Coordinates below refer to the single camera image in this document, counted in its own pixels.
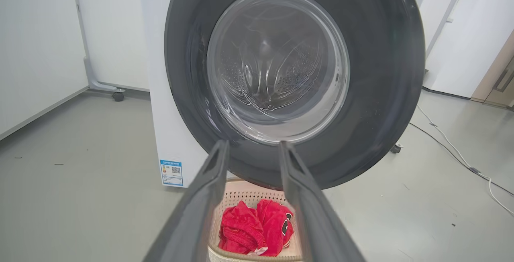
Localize red jersey with number print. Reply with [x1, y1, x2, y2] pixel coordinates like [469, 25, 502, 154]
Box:
[256, 199, 295, 257]

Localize blue energy label sticker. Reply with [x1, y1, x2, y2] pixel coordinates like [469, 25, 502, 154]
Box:
[160, 159, 184, 187]

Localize white floor cable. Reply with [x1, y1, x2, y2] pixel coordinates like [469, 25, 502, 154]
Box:
[417, 105, 514, 216]

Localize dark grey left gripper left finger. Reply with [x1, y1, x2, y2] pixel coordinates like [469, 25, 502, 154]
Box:
[143, 140, 230, 262]

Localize cream perforated laundry basket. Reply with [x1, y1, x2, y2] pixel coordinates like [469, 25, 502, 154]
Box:
[207, 178, 306, 262]

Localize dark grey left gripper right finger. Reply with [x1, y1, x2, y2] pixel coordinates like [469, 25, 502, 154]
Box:
[279, 140, 366, 262]

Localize wooden cabinet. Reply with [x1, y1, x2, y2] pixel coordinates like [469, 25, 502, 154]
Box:
[471, 29, 514, 110]

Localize black floor cable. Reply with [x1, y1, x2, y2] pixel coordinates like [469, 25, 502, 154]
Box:
[410, 122, 514, 197]

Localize white front-load washing machine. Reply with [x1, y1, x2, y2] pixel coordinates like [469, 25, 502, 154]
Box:
[140, 0, 434, 188]

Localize dark round washer door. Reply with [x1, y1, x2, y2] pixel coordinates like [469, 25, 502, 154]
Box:
[164, 0, 426, 190]

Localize red shorts with white trim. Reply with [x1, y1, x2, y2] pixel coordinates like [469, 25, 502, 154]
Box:
[218, 201, 268, 256]

